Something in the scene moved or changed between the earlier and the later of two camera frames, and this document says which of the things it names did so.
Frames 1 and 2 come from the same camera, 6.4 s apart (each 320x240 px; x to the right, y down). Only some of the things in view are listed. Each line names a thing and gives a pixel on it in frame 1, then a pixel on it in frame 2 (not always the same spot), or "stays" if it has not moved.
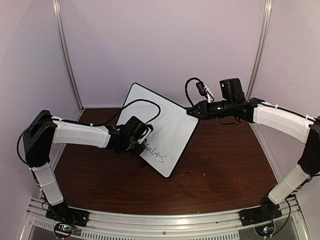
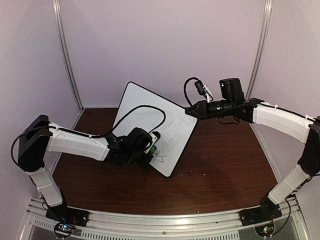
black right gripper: x=203 y=110 stays
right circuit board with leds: x=265 y=230 stays
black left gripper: x=136 y=152 → x=144 y=162
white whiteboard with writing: x=173 y=128 stays
